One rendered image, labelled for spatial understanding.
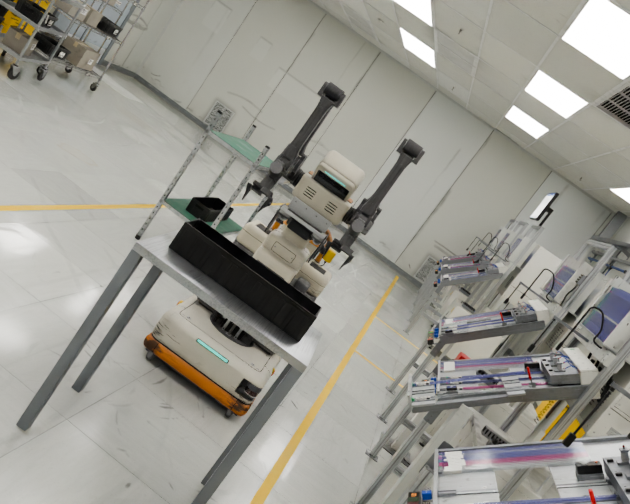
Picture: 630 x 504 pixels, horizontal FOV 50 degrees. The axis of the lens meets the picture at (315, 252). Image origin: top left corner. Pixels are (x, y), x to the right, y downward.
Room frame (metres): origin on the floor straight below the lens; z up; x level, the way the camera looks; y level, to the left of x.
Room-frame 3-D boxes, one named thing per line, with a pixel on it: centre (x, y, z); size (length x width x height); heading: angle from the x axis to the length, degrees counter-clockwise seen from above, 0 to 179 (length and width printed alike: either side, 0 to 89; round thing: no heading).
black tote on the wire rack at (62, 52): (7.83, 3.92, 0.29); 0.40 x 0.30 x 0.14; 174
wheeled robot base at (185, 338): (3.49, 0.12, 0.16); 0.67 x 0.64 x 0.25; 179
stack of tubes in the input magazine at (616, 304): (3.45, -1.44, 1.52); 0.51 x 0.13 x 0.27; 174
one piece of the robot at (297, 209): (3.20, 0.12, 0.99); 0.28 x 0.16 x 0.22; 89
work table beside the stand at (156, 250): (2.37, 0.14, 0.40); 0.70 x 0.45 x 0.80; 89
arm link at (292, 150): (3.04, 0.34, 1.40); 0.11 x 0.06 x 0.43; 88
